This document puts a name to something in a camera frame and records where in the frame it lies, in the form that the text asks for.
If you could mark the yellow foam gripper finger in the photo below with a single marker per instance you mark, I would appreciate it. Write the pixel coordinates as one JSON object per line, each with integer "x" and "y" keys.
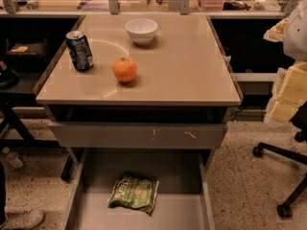
{"x": 289, "y": 92}
{"x": 276, "y": 33}

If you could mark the green jalapeno chip bag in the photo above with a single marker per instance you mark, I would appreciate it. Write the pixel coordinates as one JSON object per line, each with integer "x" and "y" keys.
{"x": 134, "y": 191}

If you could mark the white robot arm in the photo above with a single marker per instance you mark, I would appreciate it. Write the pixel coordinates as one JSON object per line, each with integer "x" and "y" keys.
{"x": 295, "y": 40}

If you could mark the grey drawer cabinet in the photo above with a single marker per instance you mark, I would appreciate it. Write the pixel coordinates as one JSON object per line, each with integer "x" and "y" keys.
{"x": 181, "y": 77}

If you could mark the open middle drawer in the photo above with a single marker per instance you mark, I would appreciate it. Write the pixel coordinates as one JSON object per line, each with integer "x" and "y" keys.
{"x": 182, "y": 201}

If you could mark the closed top drawer front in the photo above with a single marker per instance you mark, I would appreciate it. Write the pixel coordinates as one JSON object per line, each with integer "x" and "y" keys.
{"x": 138, "y": 135}

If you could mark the white bowl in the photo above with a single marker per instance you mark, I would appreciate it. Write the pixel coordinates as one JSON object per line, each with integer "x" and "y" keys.
{"x": 141, "y": 31}

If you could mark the orange fruit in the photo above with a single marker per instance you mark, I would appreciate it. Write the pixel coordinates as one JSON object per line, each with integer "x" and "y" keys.
{"x": 124, "y": 69}

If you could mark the blue soda can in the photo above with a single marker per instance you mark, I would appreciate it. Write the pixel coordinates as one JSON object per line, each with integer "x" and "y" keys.
{"x": 79, "y": 50}

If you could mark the plastic bottle on floor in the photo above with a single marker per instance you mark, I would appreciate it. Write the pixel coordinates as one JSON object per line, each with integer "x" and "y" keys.
{"x": 13, "y": 158}

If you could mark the white sneaker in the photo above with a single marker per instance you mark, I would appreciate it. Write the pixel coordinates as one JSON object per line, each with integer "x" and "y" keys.
{"x": 25, "y": 221}

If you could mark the black table leg frame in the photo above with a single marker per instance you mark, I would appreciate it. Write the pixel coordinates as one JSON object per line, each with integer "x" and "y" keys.
{"x": 8, "y": 101}

